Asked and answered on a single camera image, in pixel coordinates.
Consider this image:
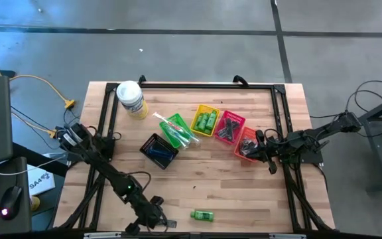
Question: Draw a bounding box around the black plastic basket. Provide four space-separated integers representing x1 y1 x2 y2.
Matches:
139 133 180 170

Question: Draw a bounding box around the red plastic basket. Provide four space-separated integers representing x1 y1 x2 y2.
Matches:
214 110 247 145

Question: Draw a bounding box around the white cable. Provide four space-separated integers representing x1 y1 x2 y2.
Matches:
0 154 68 177

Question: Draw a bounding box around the yellow plastic basket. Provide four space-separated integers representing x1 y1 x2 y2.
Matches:
190 104 221 137

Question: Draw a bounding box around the yellow extension cord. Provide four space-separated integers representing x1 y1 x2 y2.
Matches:
0 54 76 139

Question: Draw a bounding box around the green plastic basket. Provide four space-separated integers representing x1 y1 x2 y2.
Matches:
159 112 201 149

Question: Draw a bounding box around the yellow Lysol wipes canister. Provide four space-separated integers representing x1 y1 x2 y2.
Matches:
115 80 149 121

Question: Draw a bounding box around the black computer mouse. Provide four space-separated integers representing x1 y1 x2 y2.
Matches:
0 185 25 221

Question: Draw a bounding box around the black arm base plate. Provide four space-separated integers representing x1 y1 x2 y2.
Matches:
275 137 324 165
66 145 116 163

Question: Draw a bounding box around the white cardboard box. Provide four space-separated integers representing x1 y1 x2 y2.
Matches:
27 164 56 197

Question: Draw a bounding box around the red white toothbrush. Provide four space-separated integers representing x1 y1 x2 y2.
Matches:
152 112 186 133

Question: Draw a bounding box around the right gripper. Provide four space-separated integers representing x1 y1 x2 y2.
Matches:
245 129 287 175

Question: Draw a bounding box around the orange plastic basket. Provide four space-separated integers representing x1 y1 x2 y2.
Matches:
233 126 261 163

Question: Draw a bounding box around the black floor cable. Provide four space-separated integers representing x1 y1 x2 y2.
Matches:
308 79 382 147

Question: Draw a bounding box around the black aluminium rig frame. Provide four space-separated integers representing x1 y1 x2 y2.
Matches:
53 81 336 233

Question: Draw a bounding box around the small yellow object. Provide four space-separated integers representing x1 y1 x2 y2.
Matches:
30 195 42 212

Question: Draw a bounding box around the blue white toothbrush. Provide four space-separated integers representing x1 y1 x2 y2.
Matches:
176 129 201 147
169 124 195 143
164 127 190 149

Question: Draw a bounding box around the black side desk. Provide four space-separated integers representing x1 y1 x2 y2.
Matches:
0 155 32 235

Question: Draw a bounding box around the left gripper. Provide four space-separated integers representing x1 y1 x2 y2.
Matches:
125 195 172 236

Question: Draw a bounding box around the silver metal bracket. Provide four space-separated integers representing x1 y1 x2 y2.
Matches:
269 233 307 239
84 232 122 239

